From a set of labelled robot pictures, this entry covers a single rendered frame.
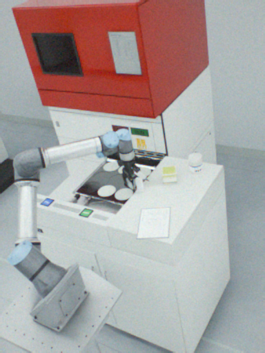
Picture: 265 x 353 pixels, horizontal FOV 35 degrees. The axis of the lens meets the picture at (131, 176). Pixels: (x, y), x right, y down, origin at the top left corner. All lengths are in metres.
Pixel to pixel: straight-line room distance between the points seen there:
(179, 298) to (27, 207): 0.84
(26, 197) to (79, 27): 0.90
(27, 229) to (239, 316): 1.45
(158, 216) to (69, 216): 0.46
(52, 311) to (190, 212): 0.76
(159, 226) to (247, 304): 1.09
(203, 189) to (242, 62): 1.76
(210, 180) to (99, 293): 0.79
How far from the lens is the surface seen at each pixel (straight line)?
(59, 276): 1.80
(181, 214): 1.99
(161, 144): 2.38
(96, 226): 2.05
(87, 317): 1.86
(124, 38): 2.13
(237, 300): 2.86
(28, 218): 1.97
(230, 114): 3.90
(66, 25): 2.32
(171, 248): 1.87
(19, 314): 1.99
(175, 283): 2.04
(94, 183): 2.42
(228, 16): 3.57
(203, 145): 2.90
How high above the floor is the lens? 2.25
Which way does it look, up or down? 34 degrees down
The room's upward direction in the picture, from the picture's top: 12 degrees counter-clockwise
